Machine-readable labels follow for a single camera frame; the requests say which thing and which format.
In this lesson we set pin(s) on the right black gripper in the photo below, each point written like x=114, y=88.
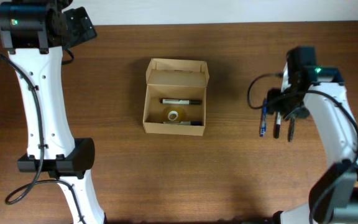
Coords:
x=273, y=101

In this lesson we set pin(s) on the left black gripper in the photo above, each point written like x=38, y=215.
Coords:
x=83, y=25

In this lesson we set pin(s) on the blue ballpoint pen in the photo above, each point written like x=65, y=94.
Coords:
x=263, y=124

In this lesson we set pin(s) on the brown cardboard box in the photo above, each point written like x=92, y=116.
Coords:
x=175, y=79

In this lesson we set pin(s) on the white marker with blue cap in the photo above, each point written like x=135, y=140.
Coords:
x=185, y=123

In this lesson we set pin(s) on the white marker with black cap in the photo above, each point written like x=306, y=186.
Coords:
x=180, y=102

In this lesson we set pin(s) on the yellow adhesive tape roll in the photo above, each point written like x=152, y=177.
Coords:
x=173, y=114

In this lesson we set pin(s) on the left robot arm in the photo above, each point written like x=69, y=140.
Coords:
x=36, y=35

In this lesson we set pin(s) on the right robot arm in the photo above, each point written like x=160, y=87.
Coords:
x=312, y=90

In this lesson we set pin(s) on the silver marker with black cap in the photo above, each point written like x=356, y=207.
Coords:
x=277, y=126

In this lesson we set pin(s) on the black ballpoint pen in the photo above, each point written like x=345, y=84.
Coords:
x=291, y=130

